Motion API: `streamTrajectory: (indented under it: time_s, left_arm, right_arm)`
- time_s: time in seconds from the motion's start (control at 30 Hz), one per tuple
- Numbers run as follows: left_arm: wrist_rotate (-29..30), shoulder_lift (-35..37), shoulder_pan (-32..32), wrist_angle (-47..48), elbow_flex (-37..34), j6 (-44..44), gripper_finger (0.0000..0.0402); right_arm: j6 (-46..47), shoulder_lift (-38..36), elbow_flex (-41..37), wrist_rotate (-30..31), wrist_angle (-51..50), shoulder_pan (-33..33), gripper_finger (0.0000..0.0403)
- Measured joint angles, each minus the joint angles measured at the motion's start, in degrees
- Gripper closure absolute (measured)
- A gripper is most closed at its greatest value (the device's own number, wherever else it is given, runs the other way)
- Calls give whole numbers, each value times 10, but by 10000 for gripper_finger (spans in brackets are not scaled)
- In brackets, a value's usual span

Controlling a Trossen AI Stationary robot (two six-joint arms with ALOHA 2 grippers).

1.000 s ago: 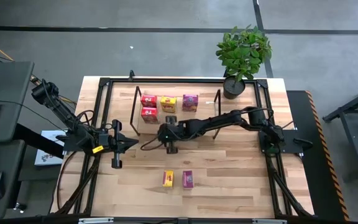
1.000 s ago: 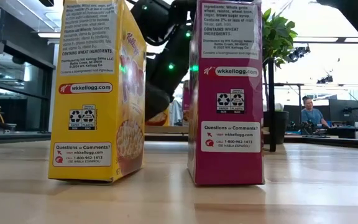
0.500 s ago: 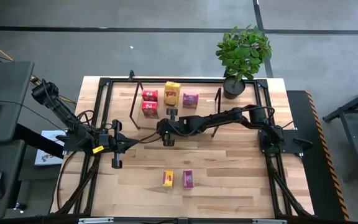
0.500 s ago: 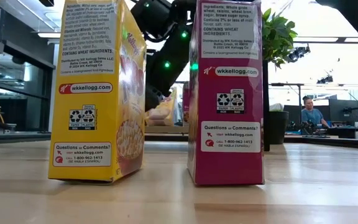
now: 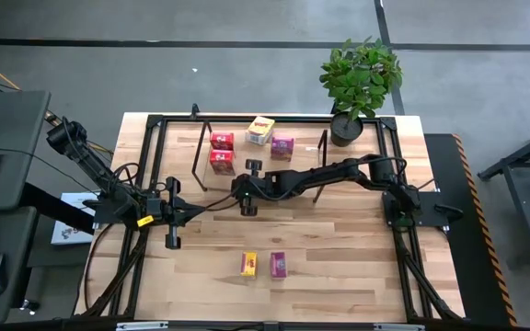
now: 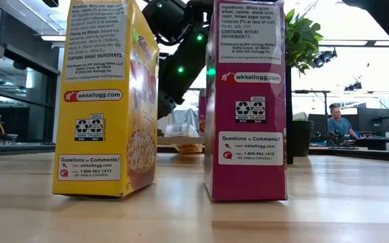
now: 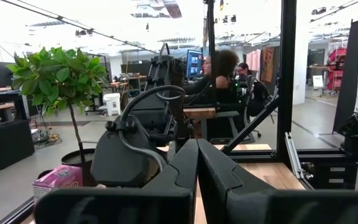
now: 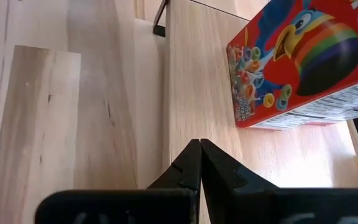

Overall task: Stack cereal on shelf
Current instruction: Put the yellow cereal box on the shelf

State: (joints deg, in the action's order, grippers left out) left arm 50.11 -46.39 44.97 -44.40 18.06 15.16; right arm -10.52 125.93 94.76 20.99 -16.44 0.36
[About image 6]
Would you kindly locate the black plant pot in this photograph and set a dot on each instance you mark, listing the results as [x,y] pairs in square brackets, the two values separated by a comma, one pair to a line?
[303,138]

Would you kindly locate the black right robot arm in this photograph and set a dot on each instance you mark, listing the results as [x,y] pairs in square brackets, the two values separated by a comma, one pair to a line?
[184,57]

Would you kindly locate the black aluminium table frame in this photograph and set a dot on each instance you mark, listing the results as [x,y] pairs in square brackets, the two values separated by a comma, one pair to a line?
[366,153]

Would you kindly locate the grey plastic bin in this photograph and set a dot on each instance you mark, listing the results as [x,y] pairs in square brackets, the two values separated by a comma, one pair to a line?
[5,138]

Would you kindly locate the green leafy plant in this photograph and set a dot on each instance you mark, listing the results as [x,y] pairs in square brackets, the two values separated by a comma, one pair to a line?
[302,37]

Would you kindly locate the grey cover cloth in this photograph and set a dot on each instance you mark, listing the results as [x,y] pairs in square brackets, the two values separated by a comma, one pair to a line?
[187,118]

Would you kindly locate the person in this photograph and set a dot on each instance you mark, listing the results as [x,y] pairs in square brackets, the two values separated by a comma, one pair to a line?
[339,126]

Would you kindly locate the black ceiling spotlight cluster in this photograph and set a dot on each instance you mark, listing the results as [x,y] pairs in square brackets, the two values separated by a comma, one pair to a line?
[324,58]
[353,86]

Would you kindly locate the black background robot equipment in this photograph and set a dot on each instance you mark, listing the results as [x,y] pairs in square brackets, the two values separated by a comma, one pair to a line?
[334,139]

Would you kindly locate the black background gantry frame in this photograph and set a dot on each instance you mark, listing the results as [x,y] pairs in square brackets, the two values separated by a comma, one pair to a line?
[311,91]

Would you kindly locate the black computer monitor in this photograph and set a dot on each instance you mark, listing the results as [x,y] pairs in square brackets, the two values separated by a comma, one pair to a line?
[317,123]
[373,119]

